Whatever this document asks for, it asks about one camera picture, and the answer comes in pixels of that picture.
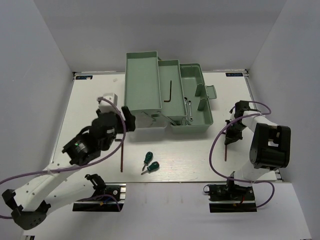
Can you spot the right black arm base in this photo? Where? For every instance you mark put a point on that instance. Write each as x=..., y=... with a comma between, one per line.
x=230, y=199

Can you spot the blue corner label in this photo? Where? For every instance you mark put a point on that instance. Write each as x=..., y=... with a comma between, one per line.
x=234, y=74
x=84, y=77

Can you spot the small combination wrench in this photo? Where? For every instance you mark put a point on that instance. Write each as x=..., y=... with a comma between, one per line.
x=190, y=110

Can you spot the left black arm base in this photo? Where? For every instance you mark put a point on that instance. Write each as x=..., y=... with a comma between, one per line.
x=109, y=200

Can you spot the green stubby screwdriver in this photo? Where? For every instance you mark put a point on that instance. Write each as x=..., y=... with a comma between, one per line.
x=153, y=167
x=147, y=159

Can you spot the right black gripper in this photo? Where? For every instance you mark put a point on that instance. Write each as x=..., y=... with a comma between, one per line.
x=231, y=136

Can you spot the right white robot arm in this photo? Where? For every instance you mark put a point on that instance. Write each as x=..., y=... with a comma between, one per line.
x=270, y=147

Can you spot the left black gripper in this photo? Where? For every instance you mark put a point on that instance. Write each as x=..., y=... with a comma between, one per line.
x=131, y=120

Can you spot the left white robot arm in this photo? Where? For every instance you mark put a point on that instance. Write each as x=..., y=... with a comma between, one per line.
x=31, y=203

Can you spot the long hex key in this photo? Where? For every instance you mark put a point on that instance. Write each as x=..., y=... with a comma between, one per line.
x=121, y=156

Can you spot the left blue corner label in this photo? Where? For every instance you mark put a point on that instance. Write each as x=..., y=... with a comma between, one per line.
x=84, y=77

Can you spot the green plastic toolbox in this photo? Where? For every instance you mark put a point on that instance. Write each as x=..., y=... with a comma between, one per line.
x=161, y=93

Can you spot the red hex key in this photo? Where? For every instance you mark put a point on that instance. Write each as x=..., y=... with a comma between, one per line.
x=225, y=153

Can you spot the right blue corner label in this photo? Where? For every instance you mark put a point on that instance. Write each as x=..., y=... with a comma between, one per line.
x=234, y=74

